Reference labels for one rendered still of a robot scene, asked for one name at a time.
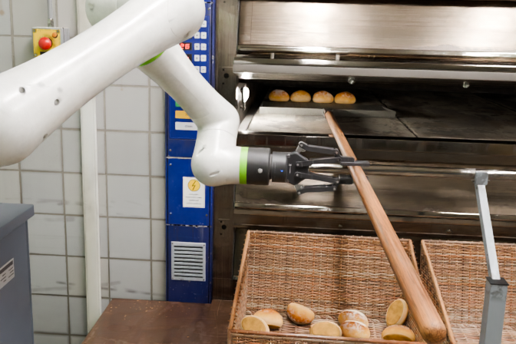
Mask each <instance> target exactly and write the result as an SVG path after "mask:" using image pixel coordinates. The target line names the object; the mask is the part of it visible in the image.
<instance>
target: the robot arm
mask: <svg viewBox="0 0 516 344"><path fill-rule="evenodd" d="M85 12H86V16H87V18H88V21H89V22H90V24H91V25H92V27H90V28H89V29H87V30H86V31H83V32H82V33H80V34H79V35H77V36H75V37H74V38H72V39H70V40H68V41H66V42H65V43H63V44H62V45H59V46H58V47H56V48H53V49H51V50H50V51H47V52H45V53H44V54H43V55H40V56H38V57H36V58H33V59H31V60H30V61H27V62H25V63H23V64H20V65H19V66H17V67H14V68H12V69H9V70H7V71H5V72H2V73H1V74H0V167H7V166H10V165H13V164H16V163H18V162H20V161H22V160H24V159H25V158H26V157H28V156H29V155H30V154H31V153H32V152H33V151H34V150H35V149H36V148H37V147H38V146H39V145H40V144H41V143H42V142H43V141H44V140H45V139H46V138H47V137H48V136H49V135H50V134H52V133H53V132H54V131H55V130H56V129H57V128H58V127H59V126H61V125H62V124H63V123H64V122H65V121H66V120H67V119H69V117H70V116H71V115H73V114H74V113H75V112H76V111H78V110H79V109H80V108H81V107H83V106H84V105H85V104H87V103H88V102H89V101H90V100H91V99H92V98H94V97H95V96H96V95H98V94H99V93H101V92H102V91H103V90H104V89H105V88H107V87H108V86H110V85H111V84H113V83H114V82H115V81H116V80H118V79H119V78H121V77H123V76H124V75H126V74H127V73H128V72H130V71H132V70H133V69H135V68H138V69H139V70H140V71H142V72H143V73H144V74H146V76H148V77H149V78H150V79H151V80H153V81H154V82H155V83H156V84H158V85H159V86H160V87H161V88H162V89H164V90H165V91H166V92H167V93H168V94H169V95H170V96H171V97H172V98H173V99H174V100H175V101H176V102H177V103H178V104H179V105H180V106H181V108H182V109H183V110H184V111H185V112H186V113H187V115H188V116H189V117H190V119H191V120H192V121H193V122H194V123H195V125H196V126H197V139H196V143H195V148H194V151H193V156H192V159H191V170H192V172H193V175H194V176H195V177H196V179H197V180H198V181H199V182H201V183H202V184H204V185H206V186H209V187H217V186H221V185H227V184H250V185H267V186H268V185H269V182H270V180H272V182H277V183H289V184H292V185H294V186H295V188H296V193H297V194H298V195H301V194H304V193H308V192H326V191H336V190H337V187H338V186H339V184H353V179H352V176H351V175H348V174H339V177H333V176H328V175H324V174H317V173H313V172H310V171H309V166H312V165H315V164H330V163H338V162H339V163H340V165H341V166H363V167H369V162H368V161H367V160H355V158H354V157H350V156H341V155H340V154H339V150H338V149H337V148H333V147H322V146H316V145H310V144H306V143H305V142H303V141H300V142H299V146H298V147H297V149H296V150H294V151H292V152H273V153H272V154H270V148H263V147H236V142H237V133H238V129H239V125H240V118H239V115H238V113H237V110H236V109H235V107H234V106H233V105H231V104H230V103H229V102H228V101H226V100H225V99H224V98H223V97H222V96H221V95H220V94H218V93H217V92H216V91H215V90H214V89H213V88H212V87H211V86H210V84H209V83H208V82H207V81H206V80H205V79H204V78H203V76H202V75H201V74H200V72H199V71H198V70H197V69H196V68H195V67H194V65H193V64H192V63H191V61H190V59H189V58H188V57H187V56H186V54H185V53H184V51H183V49H182V48H181V46H180V45H179V44H180V43H181V42H183V41H186V40H187V39H189V38H192V37H193V36H194V35H195V34H196V33H197V32H198V31H199V29H200V27H201V25H202V24H203V20H204V17H205V4H204V0H86V1H85ZM301 151H302V152H305V151H312V152H317V153H324V154H334V155H335V156H330V157H315V158H306V157H304V156H303V155H302V154H301V153H300V152H301ZM305 179H309V180H319V181H323V182H327V183H332V184H319V185H306V186H303V185H302V184H299V183H300V182H301V181H303V180H305Z"/></svg>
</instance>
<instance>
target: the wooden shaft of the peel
mask: <svg viewBox="0 0 516 344"><path fill-rule="evenodd" d="M325 116H326V120H327V121H328V123H329V126H330V128H331V130H332V133H333V135H334V137H335V139H336V142H337V144H338V146H339V149H340V151H341V153H342V155H343V156H350V157H354V158H355V160H357V159H356V156H355V155H354V153H353V152H352V149H351V147H350V146H349V143H348V141H347V140H346V138H345V136H344V134H343V132H342V130H341V128H340V126H339V125H338V123H337V121H336V119H335V117H334V115H333V113H332V112H331V111H327V112H326V114H325ZM347 167H348V169H349V172H350V174H351V176H352V179H353V181H354V183H355V185H356V188H357V190H358V192H359V195H360V197H361V199H362V202H363V204H364V206H365V209H366V211H367V213H368V215H369V218H370V220H371V222H372V225H373V226H374V229H375V231H376V234H377V236H378V238H379V241H380V243H381V244H382V248H383V249H384V252H385V254H386V256H387V259H388V261H389V264H390V266H391V268H392V271H393V273H394V274H395V278H396V279H397V282H398V284H399V286H400V289H401V291H402V294H403V296H404V297H405V301H406V302H407V304H408V307H409V309H410V312H411V314H412V316H413V319H414V320H415V324H416V325H417V327H418V330H419V332H420V334H421V337H422V338H423V340H425V341H426V342H427V343H428V344H441V343H443V342H444V341H445V338H446V328H445V325H444V323H443V322H442V319H441V318H440V316H439V314H438V312H437V310H436V308H435V306H434V304H433V303H432V301H431V299H430V297H429V295H428V293H427V291H426V290H425V287H424V286H423V284H422V281H421V280H420V278H419V276H418V274H417V273H416V271H415V268H414V266H413V265H412V263H411V261H410V259H409V257H408V255H407V253H406V251H405V250H404V248H403V246H402V244H401V242H400V240H399V238H398V236H397V235H396V233H395V231H394V229H393V227H392V225H391V223H390V222H389V219H388V217H387V216H386V214H385V211H384V210H383V209H382V206H381V204H380V202H379V200H378V198H377V196H376V195H375V193H374V191H373V189H372V187H371V185H370V183H369V182H368V180H367V178H366V176H365V174H364V172H363V170H362V168H361V167H360V166H347Z"/></svg>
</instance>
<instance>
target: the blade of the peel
mask: <svg viewBox="0 0 516 344"><path fill-rule="evenodd" d="M323 108H332V110H333V115H334V116H341V117H387V118H395V111H393V110H391V109H388V108H387V107H383V106H382V105H362V104H315V103H290V102H266V101H263V103H262V104H261V105H260V114H294V115H317V116H323Z"/></svg>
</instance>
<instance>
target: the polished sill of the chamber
mask: <svg viewBox="0 0 516 344"><path fill-rule="evenodd" d="M344 136H345V138H346V140H347V141H348V143H349V146H350V147H351V149H352V150H364V151H402V152H421V153H440V154H477V155H497V156H516V141H488V140H469V139H448V138H428V137H390V136H370V135H350V134H344ZM300 141H303V142H305V143H306V144H310V145H316V146H322V147H333V148H337V149H339V146H338V144H337V142H336V139H335V137H334V135H333V134H311V133H291V132H271V131H238V133H237V138H236V145H250V146H270V147H298V146H299V142H300Z"/></svg>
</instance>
